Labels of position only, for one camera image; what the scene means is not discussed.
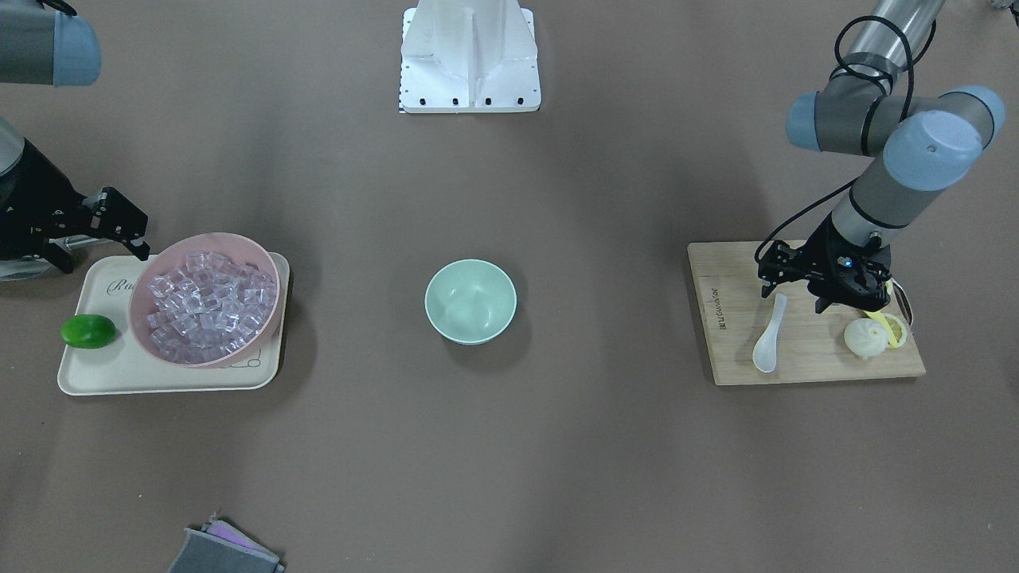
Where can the cream plastic tray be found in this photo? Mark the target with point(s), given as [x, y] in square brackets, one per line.
[125, 367]

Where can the pile of ice cubes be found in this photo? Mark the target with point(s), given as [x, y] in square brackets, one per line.
[209, 307]

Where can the lemon slices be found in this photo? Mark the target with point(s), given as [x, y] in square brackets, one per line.
[897, 330]

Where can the yellow plastic knife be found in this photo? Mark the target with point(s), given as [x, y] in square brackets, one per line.
[896, 291]

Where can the wooden cutting board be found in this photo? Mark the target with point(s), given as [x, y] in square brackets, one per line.
[810, 346]

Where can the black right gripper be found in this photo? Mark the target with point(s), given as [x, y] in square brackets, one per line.
[36, 193]

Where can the green lime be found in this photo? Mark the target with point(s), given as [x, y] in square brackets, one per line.
[88, 331]

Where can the white camera pillar base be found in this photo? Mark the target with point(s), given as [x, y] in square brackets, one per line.
[468, 57]

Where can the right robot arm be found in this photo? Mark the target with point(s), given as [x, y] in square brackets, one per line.
[49, 44]

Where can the pink bowl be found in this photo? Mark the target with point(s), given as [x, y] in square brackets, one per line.
[236, 247]

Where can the grey folded cloth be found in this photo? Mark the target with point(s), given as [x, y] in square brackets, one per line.
[220, 546]

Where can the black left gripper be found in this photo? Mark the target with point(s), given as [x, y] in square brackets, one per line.
[820, 248]

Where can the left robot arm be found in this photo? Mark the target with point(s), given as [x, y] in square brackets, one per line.
[918, 148]

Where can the white ceramic spoon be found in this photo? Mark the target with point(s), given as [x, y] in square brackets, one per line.
[765, 351]

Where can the mint green bowl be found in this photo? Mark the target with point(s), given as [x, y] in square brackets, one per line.
[470, 301]

